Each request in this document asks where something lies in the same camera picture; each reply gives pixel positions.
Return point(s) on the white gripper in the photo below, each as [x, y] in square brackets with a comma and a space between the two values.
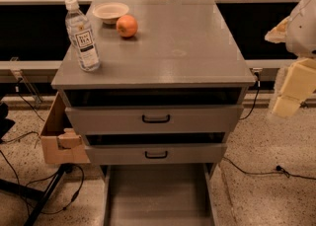
[303, 31]

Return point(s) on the clear plastic water bottle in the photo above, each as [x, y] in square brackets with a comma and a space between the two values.
[81, 36]

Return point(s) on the grey top drawer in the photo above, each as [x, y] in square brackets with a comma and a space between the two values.
[97, 121]

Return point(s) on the grey drawer cabinet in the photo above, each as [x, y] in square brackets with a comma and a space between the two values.
[182, 56]

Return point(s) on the grey middle drawer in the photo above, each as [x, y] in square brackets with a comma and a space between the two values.
[156, 154]

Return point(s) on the grey open bottom drawer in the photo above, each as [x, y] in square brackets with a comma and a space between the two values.
[159, 195]

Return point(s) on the orange fruit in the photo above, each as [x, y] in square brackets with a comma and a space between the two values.
[127, 26]

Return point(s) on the white paper bowl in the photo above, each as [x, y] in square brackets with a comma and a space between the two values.
[109, 13]

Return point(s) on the cardboard box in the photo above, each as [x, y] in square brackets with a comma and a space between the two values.
[59, 142]

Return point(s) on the black tripod stand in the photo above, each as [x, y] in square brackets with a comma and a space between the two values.
[36, 199]

